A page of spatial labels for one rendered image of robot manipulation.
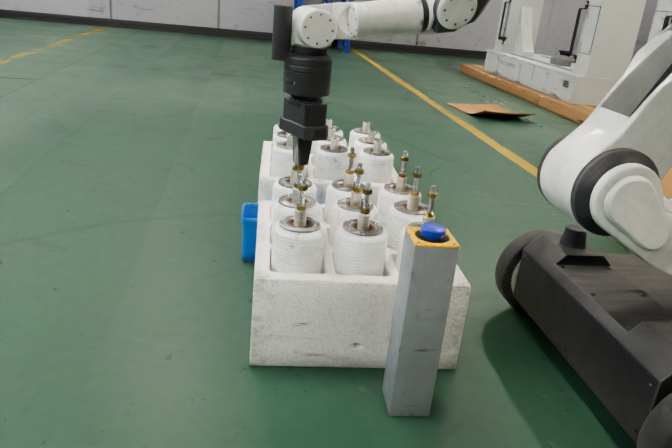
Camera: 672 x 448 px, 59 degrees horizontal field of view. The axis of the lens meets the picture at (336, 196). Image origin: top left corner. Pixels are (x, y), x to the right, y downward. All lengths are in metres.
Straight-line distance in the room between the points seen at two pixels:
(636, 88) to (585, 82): 3.23
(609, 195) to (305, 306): 0.53
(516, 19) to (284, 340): 4.76
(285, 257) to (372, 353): 0.24
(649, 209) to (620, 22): 3.44
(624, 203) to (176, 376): 0.78
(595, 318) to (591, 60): 3.33
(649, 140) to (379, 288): 0.49
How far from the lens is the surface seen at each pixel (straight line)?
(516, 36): 5.59
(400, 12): 1.13
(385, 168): 1.59
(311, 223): 1.08
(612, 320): 1.10
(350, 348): 1.12
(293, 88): 1.09
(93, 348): 1.20
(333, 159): 1.56
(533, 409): 1.15
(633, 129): 1.01
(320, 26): 1.05
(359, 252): 1.05
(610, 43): 4.38
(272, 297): 1.05
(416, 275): 0.91
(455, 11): 1.13
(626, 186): 0.97
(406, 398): 1.03
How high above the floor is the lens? 0.66
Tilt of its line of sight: 19 degrees down
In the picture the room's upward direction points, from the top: 6 degrees clockwise
